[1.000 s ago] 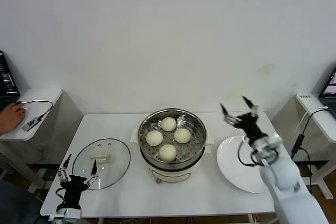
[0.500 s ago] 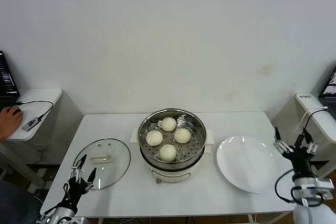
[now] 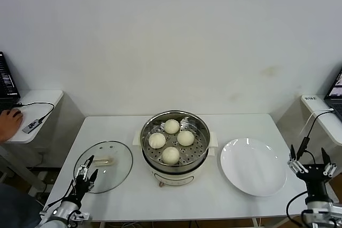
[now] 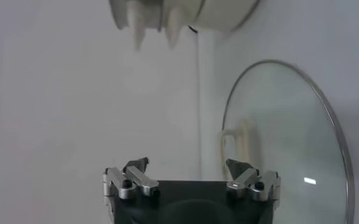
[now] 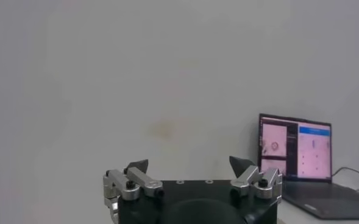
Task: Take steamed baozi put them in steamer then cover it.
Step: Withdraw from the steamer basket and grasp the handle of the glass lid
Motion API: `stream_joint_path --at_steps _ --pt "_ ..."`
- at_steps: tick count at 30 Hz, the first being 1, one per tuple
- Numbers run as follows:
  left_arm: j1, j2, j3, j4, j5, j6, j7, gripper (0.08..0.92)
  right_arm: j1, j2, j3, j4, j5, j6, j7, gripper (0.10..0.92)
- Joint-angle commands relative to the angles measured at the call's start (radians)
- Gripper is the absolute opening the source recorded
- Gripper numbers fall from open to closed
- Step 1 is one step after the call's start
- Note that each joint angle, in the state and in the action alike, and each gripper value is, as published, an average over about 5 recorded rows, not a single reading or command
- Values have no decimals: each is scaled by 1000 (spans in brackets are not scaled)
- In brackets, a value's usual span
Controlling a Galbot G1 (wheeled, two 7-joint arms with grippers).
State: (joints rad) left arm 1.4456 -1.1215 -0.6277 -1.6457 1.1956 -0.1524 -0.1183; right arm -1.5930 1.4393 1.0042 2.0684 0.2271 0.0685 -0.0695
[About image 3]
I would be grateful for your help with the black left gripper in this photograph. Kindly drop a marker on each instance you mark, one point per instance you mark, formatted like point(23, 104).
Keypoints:
point(82, 188)

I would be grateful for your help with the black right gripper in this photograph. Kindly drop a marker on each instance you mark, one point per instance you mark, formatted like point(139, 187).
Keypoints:
point(315, 180)

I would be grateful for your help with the round glass pot lid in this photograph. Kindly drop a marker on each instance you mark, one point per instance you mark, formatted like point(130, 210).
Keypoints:
point(107, 161)

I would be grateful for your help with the white steamed baozi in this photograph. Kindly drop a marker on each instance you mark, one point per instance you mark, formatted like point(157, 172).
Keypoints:
point(171, 155)
point(171, 126)
point(157, 140)
point(185, 137)

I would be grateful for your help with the perforated steel steamer basket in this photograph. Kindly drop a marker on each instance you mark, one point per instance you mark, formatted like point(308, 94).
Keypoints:
point(197, 142)

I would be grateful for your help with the bare person hand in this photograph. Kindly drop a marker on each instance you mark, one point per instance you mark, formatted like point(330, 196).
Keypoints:
point(10, 124)

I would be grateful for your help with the round white plate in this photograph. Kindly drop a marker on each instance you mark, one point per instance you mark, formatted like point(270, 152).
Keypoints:
point(253, 166)

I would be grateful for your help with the white printed label sticker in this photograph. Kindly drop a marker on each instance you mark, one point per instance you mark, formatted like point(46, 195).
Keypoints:
point(310, 98)

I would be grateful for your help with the grey laptop with picture screen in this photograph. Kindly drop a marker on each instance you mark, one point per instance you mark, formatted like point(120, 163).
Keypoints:
point(335, 97)

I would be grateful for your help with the silver usb hub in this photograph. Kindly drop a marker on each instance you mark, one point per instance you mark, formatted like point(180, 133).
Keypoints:
point(31, 126)

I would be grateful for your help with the dark person clothing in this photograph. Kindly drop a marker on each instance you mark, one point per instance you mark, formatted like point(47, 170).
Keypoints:
point(16, 206)

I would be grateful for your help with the black laptop with text screen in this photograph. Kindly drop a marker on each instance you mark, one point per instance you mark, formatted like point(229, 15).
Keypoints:
point(6, 83)

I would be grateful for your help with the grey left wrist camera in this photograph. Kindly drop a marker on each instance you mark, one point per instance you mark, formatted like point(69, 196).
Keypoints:
point(80, 215)

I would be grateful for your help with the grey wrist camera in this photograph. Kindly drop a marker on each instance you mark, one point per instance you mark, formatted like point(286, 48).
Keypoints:
point(80, 215)
point(310, 216)

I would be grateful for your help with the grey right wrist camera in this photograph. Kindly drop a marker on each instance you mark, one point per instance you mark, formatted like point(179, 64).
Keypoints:
point(310, 216)

